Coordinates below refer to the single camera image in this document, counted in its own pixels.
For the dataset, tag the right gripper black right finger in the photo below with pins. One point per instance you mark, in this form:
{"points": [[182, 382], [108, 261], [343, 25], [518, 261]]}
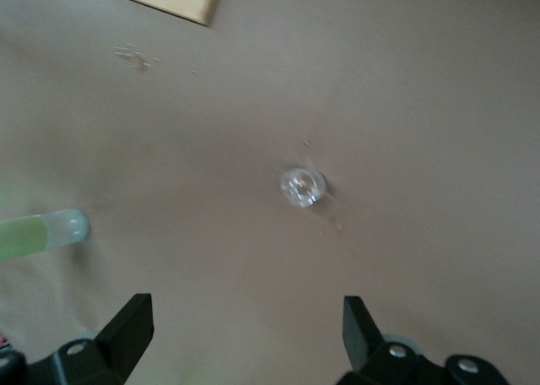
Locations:
{"points": [[363, 338]]}

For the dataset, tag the brown table cover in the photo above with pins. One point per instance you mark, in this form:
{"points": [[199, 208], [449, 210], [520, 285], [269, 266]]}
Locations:
{"points": [[379, 106]]}

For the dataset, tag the clear glass cup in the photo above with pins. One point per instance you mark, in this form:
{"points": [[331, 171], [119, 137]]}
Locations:
{"points": [[301, 186]]}

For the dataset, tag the green sleeved glass bottle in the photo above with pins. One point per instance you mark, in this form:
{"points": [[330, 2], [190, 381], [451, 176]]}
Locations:
{"points": [[34, 237]]}

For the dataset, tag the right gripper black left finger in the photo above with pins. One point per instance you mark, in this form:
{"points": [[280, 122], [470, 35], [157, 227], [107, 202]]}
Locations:
{"points": [[126, 330]]}

